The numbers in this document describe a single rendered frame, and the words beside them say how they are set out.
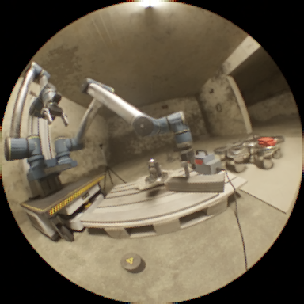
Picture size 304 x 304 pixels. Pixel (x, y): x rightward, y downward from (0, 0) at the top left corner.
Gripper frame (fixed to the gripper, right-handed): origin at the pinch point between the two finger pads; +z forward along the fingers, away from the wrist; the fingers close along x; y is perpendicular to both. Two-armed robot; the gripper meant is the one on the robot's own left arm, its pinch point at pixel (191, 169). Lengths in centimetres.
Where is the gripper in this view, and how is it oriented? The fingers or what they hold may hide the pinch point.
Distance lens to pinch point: 70.7
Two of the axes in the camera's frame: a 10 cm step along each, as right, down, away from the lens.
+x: 6.5, -2.4, 7.2
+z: 2.8, 9.6, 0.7
